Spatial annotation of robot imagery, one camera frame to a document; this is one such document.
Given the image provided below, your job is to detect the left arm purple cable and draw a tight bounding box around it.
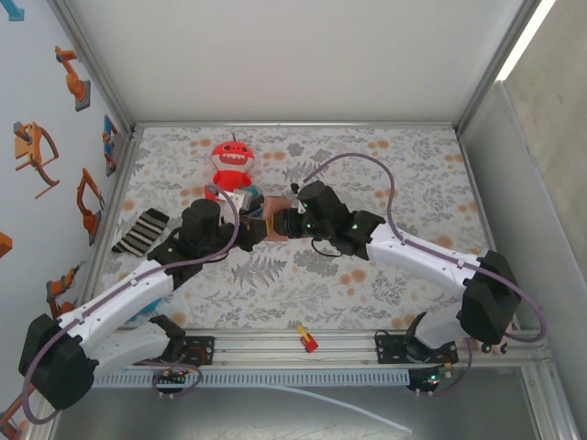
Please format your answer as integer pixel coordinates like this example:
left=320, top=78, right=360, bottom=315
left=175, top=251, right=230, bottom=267
left=20, top=182, right=240, bottom=425

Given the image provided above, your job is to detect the small red yellow toy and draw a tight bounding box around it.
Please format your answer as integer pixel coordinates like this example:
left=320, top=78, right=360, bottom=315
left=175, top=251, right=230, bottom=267
left=296, top=324, right=319, bottom=353

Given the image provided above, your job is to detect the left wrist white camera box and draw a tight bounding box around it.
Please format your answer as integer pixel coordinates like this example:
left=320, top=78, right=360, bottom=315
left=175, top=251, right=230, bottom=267
left=214, top=186, right=254, bottom=215

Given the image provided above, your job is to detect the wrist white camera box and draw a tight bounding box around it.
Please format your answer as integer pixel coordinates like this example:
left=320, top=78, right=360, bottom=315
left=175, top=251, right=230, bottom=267
left=214, top=186, right=254, bottom=215
left=288, top=181, right=309, bottom=215

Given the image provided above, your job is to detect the white plastic tube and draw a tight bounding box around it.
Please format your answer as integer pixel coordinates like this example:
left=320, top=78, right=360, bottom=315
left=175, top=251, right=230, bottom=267
left=256, top=383, right=413, bottom=435

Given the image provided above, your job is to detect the light blue plastic ring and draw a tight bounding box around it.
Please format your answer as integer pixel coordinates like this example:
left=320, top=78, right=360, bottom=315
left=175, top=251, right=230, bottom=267
left=127, top=296, right=162, bottom=323

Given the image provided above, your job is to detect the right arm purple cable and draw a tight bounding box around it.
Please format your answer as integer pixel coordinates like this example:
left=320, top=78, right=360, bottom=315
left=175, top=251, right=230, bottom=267
left=305, top=152, right=549, bottom=398

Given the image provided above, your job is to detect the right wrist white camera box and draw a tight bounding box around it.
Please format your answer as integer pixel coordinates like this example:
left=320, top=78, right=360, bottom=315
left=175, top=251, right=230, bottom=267
left=288, top=181, right=309, bottom=215

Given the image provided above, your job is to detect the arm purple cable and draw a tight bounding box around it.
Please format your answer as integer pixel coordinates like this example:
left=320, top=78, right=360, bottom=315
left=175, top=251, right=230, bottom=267
left=305, top=152, right=549, bottom=398
left=20, top=182, right=240, bottom=425

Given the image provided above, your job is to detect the pink plush toy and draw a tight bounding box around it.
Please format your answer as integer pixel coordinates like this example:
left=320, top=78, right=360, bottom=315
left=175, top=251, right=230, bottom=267
left=479, top=320, right=518, bottom=357

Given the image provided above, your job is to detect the aluminium frame thin rail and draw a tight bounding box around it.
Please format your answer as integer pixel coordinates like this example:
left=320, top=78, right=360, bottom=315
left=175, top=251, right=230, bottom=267
left=131, top=120, right=460, bottom=130

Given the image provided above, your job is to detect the red shark plush toy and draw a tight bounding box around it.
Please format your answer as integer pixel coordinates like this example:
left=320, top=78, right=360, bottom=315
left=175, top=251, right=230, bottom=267
left=204, top=131, right=254, bottom=203

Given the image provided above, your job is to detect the aluminium frame side rail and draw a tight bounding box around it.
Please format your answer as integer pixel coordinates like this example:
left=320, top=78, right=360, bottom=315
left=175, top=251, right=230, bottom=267
left=75, top=130, right=143, bottom=331

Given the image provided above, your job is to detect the aluminium frame long rail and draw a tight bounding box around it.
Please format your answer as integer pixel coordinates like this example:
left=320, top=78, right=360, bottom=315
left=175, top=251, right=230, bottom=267
left=43, top=327, right=556, bottom=371

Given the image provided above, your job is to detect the white light strip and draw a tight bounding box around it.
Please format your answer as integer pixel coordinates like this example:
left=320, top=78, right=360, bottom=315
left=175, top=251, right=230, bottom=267
left=494, top=0, right=559, bottom=84

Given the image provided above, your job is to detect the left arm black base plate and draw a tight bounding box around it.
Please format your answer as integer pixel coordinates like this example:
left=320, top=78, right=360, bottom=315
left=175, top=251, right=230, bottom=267
left=131, top=335, right=216, bottom=367

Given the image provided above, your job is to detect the blue card stack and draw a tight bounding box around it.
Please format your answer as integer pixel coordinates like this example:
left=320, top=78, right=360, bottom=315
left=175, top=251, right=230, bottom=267
left=236, top=184, right=267, bottom=220

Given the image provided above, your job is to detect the blue orange gantry wall sticker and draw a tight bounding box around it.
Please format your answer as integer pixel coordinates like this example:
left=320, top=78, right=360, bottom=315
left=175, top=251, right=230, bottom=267
left=101, top=115, right=120, bottom=178

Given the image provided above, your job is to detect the aluminium frame post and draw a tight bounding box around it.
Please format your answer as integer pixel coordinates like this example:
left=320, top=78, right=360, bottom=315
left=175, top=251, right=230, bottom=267
left=456, top=0, right=545, bottom=134
left=48, top=0, right=137, bottom=134

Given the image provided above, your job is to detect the floral patterned tablecloth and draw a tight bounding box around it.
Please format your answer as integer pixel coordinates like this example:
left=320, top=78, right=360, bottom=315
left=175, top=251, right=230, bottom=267
left=94, top=126, right=511, bottom=331

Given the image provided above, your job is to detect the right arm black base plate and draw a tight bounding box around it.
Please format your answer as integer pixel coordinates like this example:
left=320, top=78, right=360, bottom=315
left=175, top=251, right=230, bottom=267
left=373, top=327, right=460, bottom=366

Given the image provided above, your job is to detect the black white striped sock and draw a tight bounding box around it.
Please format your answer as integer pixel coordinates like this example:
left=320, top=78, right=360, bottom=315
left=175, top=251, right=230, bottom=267
left=111, top=208, right=170, bottom=257

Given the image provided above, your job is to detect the orange robot claw wall sticker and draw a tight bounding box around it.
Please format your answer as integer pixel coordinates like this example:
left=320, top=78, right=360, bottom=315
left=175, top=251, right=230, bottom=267
left=12, top=121, right=61, bottom=201

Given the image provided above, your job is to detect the white slotted cable duct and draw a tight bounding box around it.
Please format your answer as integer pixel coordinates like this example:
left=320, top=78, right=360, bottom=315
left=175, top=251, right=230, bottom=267
left=91, top=369, right=411, bottom=387

